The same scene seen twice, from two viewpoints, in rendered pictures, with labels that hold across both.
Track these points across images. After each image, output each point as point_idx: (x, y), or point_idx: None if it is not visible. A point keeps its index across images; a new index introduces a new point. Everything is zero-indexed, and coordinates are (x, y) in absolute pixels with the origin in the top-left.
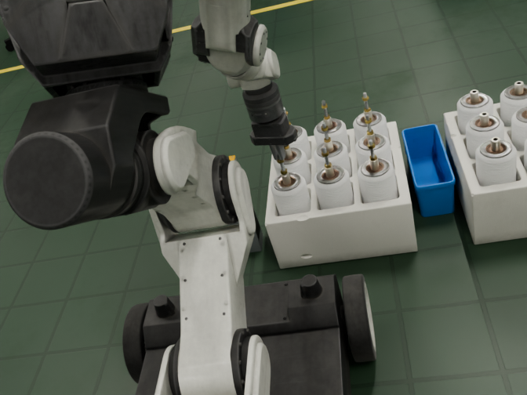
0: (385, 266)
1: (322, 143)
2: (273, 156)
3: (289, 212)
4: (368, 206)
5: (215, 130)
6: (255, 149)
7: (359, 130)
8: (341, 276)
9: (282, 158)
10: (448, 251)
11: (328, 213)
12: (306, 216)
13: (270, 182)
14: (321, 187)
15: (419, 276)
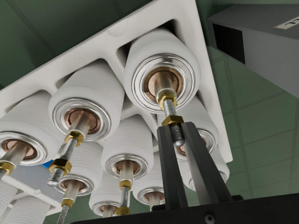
0: (49, 38)
1: (143, 174)
2: (197, 133)
3: (149, 34)
4: (27, 84)
5: (296, 160)
6: (251, 148)
7: (111, 194)
8: (85, 6)
9: (159, 130)
10: (9, 78)
11: (77, 52)
12: (114, 34)
13: (215, 100)
14: (82, 88)
15: (6, 35)
